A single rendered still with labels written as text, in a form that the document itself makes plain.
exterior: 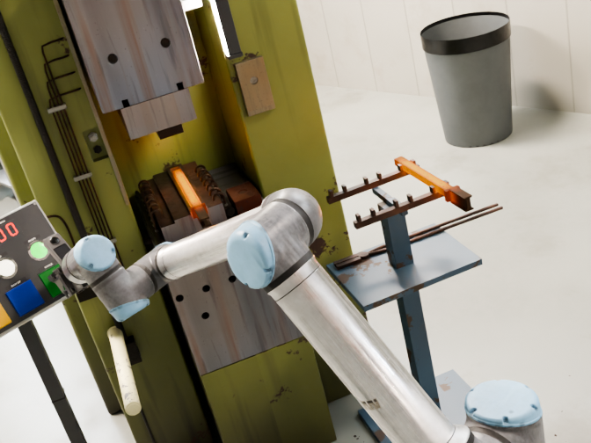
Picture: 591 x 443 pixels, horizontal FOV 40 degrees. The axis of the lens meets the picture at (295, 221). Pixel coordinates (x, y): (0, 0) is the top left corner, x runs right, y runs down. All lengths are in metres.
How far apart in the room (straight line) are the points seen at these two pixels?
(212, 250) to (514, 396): 0.71
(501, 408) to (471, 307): 1.84
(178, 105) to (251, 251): 0.96
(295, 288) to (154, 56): 1.03
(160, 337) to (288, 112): 0.87
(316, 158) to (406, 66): 3.27
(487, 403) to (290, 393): 1.21
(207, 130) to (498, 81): 2.32
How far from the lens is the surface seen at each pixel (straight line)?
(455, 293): 3.62
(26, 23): 2.43
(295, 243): 1.51
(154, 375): 2.88
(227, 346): 2.64
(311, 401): 2.86
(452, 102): 4.84
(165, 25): 2.32
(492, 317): 3.44
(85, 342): 3.29
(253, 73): 2.52
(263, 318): 2.63
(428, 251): 2.61
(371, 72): 6.15
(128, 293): 1.98
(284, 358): 2.73
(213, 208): 2.49
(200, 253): 1.87
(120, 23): 2.30
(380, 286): 2.48
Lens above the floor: 2.00
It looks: 26 degrees down
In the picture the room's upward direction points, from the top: 14 degrees counter-clockwise
